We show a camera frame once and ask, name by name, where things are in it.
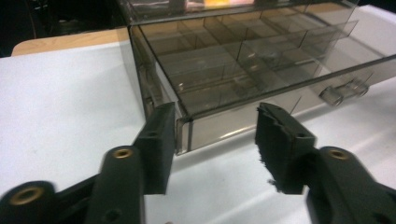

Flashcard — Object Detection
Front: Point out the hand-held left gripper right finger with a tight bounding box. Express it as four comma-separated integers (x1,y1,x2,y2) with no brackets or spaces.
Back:
255,102,396,224

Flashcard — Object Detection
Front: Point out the smoky translucent compartment drawer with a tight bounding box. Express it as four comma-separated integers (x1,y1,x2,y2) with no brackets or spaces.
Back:
128,4,396,156

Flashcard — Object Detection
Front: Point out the smoky translucent drawer box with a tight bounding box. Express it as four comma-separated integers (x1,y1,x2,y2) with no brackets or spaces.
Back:
116,0,362,26

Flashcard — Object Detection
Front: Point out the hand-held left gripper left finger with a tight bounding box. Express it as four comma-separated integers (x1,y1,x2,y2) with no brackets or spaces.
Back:
84,102,177,224

